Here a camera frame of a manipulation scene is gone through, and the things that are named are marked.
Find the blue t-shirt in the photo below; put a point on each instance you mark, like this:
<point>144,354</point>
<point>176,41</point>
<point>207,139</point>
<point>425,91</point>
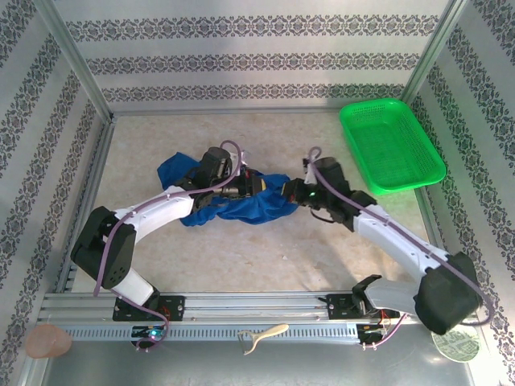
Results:
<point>249,211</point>

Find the green plastic basket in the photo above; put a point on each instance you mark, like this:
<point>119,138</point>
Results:
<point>394,144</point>

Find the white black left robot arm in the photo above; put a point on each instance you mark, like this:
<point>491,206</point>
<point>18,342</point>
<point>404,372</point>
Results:
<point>161,205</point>

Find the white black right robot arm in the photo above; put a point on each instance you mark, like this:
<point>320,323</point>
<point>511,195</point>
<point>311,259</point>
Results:
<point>394,237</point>

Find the beige plastic peeler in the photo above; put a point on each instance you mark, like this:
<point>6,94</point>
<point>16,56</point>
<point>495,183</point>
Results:
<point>269,331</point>

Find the small circuit board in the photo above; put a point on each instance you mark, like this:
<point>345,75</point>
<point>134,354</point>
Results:
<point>372,329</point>
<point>151,332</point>

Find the round green patterned disc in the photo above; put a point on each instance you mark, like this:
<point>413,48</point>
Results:
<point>458,346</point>

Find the translucent pink cup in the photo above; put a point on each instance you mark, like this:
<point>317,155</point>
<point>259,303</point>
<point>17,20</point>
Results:
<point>48,342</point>

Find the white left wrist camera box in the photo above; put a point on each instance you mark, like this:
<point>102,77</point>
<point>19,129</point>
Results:
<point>245,157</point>

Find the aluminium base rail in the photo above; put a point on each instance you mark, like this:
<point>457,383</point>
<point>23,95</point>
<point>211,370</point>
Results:
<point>249,111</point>
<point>430,217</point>

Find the wide aluminium mounting rail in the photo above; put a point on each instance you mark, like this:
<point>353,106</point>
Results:
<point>249,305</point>

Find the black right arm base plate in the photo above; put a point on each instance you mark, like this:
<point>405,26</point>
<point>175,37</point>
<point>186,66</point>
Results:
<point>336,307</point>

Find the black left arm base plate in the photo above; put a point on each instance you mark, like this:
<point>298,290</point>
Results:
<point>177,307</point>

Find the aluminium frame post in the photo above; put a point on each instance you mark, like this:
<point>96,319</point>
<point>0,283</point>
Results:
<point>430,56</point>
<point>76,60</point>

